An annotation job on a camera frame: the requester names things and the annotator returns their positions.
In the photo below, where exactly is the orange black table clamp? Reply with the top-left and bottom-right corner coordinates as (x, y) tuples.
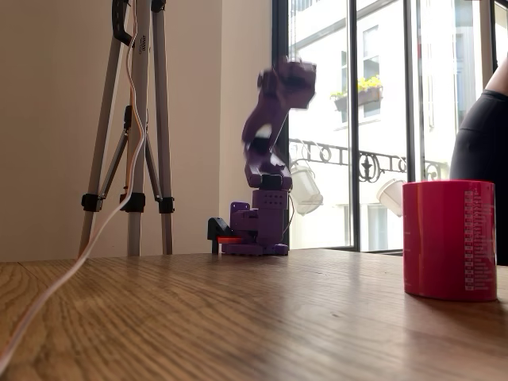
(206, 216), (244, 255)

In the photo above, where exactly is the red cup with print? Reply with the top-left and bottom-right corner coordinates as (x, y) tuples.
(402, 179), (498, 302)

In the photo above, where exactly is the long white camera cable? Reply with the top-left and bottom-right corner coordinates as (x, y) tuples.
(0, 0), (146, 374)

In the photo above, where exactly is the white hanging flower pot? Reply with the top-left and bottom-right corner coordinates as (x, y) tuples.
(288, 161), (325, 216)
(375, 178), (406, 218)

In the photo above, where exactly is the seated person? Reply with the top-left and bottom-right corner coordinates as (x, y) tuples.
(448, 53), (508, 267)

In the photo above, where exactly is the grey camera tripod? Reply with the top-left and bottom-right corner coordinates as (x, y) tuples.
(77, 0), (175, 257)

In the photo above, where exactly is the black window frame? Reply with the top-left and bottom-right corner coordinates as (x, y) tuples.
(271, 0), (508, 255)

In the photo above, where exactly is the black iron balcony railing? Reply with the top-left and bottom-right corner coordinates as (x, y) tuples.
(288, 137), (452, 184)

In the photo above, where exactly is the window flower box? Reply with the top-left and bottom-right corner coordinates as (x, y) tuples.
(329, 75), (384, 113)

